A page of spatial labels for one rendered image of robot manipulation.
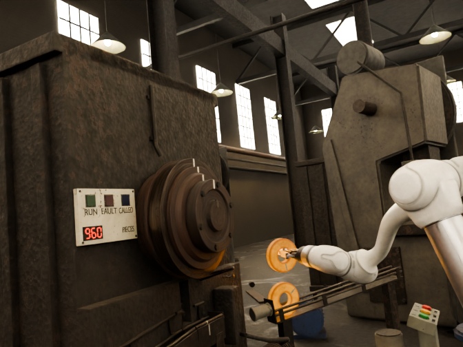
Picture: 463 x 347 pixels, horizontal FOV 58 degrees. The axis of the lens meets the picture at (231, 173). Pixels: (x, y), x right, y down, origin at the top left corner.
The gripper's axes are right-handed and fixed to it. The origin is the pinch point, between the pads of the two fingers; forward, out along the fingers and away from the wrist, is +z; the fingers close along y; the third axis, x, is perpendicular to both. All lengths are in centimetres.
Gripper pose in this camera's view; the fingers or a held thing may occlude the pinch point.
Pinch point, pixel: (282, 251)
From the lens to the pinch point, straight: 197.4
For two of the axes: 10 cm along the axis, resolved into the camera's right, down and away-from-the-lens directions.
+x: -0.7, -10.0, 0.5
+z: -4.4, 0.8, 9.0
